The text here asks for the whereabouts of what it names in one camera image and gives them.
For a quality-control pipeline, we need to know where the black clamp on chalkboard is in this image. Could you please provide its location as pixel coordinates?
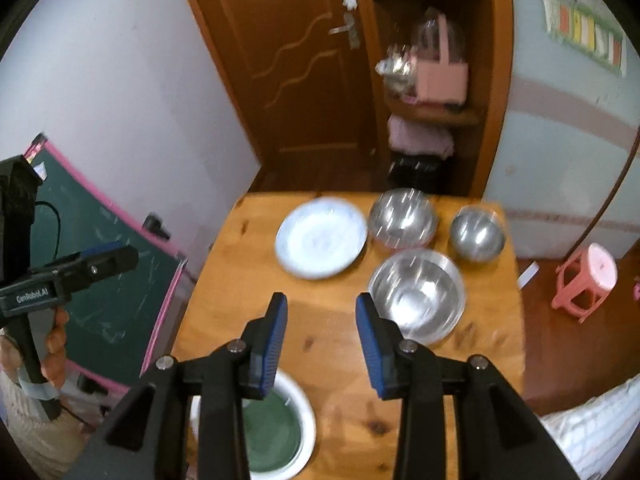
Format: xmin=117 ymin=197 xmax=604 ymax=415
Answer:
xmin=142 ymin=212 xmax=171 ymax=242

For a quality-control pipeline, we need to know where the large white plate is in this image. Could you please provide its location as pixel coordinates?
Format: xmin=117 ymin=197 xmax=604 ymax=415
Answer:
xmin=188 ymin=352 xmax=316 ymax=479

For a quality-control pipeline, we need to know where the small steel bowl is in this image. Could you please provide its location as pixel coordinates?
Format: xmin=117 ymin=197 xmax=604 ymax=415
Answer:
xmin=449 ymin=206 xmax=506 ymax=263

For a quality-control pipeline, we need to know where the wooden corner shelf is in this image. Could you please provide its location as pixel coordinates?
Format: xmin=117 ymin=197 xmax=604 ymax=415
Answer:
xmin=358 ymin=0 xmax=514 ymax=197

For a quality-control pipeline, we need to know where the green ceramic plate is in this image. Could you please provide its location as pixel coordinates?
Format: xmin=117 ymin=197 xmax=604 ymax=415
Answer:
xmin=243 ymin=390 xmax=302 ymax=474

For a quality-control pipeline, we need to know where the person's left hand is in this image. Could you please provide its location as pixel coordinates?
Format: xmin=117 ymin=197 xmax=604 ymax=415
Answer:
xmin=0 ymin=306 xmax=72 ymax=391

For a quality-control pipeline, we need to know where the brown wooden door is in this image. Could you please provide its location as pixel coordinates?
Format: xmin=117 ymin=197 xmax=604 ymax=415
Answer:
xmin=188 ymin=0 xmax=378 ymax=192

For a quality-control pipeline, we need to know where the colourful wall poster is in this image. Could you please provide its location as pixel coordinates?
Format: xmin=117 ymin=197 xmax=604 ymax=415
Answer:
xmin=542 ymin=0 xmax=627 ymax=77

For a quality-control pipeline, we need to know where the large steel bowl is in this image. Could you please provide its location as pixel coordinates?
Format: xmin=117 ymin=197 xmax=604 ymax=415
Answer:
xmin=368 ymin=248 xmax=466 ymax=346

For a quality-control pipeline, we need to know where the pink plastic stool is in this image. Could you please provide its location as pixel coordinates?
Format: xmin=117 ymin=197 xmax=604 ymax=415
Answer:
xmin=551 ymin=243 xmax=618 ymax=323

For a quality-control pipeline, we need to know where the white marbled plate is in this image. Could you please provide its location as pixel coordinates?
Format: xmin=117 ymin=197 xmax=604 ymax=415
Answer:
xmin=274 ymin=196 xmax=368 ymax=281

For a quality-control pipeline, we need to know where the sliding wardrobe door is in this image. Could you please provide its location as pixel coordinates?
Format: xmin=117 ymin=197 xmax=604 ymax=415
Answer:
xmin=484 ymin=0 xmax=639 ymax=258

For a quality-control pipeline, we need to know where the pink basket with dome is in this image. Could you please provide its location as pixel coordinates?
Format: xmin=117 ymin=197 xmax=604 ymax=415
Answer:
xmin=413 ymin=8 xmax=469 ymax=105

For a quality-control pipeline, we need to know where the folded pink cloth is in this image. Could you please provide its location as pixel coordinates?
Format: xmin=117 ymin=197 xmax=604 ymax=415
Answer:
xmin=387 ymin=115 xmax=454 ymax=159

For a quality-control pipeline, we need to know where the green chalkboard with pink frame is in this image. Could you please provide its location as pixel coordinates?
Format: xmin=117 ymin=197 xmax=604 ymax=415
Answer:
xmin=25 ymin=134 xmax=186 ymax=392

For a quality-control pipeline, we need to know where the steel bowl in pink bowl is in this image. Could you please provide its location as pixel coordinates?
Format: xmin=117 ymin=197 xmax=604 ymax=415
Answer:
xmin=368 ymin=188 xmax=439 ymax=252

